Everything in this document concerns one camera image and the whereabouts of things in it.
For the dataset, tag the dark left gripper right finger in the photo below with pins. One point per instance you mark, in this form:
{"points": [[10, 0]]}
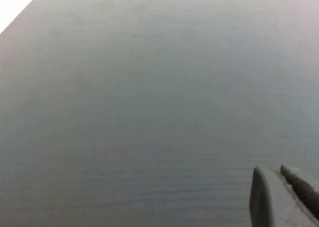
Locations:
{"points": [[301, 192]]}

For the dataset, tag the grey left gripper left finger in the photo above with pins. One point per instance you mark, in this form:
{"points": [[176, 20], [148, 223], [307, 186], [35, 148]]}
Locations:
{"points": [[264, 202]]}

